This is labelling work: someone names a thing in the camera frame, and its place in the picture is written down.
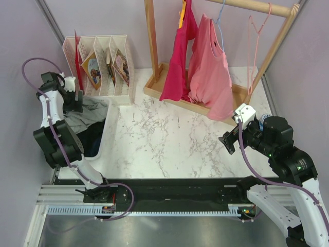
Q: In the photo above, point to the grey t-shirt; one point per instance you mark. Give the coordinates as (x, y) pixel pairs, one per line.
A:
(93, 111)

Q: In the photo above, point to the blue wire hanger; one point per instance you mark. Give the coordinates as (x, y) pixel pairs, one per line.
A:
(218, 23)

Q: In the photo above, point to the white magazine file rack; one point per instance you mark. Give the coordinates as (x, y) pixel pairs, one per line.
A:
(116, 90)

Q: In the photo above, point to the magenta t-shirt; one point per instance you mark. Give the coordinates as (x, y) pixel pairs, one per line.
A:
(175, 86)

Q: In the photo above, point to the thin dark book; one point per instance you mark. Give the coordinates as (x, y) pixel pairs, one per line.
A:
(109, 64)

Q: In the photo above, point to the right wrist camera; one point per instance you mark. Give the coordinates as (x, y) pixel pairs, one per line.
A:
(245, 114)

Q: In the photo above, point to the children's book yellow cover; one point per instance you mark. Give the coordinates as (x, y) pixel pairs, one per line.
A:
(91, 68)

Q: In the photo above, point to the pink t-shirt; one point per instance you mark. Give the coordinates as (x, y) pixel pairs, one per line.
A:
(208, 74)

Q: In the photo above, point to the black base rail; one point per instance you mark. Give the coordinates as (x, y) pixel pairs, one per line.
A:
(172, 195)

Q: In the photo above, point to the wooden clothes rack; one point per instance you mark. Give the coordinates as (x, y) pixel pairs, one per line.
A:
(241, 94)

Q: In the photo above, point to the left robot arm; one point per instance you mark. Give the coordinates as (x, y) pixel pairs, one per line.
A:
(60, 144)

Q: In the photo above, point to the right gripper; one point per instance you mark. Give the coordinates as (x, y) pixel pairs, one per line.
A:
(229, 138)

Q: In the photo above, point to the blue white round container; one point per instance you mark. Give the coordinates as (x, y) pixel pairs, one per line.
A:
(262, 119)

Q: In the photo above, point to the white laundry basket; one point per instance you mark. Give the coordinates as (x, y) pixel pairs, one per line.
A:
(109, 105)

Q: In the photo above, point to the black clothing with daisy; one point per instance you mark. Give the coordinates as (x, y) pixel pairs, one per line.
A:
(91, 138)

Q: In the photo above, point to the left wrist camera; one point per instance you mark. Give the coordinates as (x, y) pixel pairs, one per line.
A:
(68, 83)

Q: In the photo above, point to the red folder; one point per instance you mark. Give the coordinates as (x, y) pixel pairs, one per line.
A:
(78, 63)

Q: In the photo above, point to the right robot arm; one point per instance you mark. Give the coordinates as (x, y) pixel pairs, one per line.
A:
(297, 173)

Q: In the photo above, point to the orange hanger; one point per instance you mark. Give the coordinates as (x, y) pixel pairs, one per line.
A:
(182, 14)

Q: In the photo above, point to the white cable duct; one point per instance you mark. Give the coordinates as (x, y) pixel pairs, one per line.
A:
(79, 210)

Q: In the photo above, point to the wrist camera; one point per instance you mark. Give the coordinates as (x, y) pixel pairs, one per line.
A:
(68, 83)
(245, 114)

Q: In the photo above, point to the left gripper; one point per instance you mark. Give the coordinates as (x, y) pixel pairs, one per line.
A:
(75, 106)

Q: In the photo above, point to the children's book pink cover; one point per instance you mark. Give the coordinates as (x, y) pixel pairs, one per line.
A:
(120, 64)

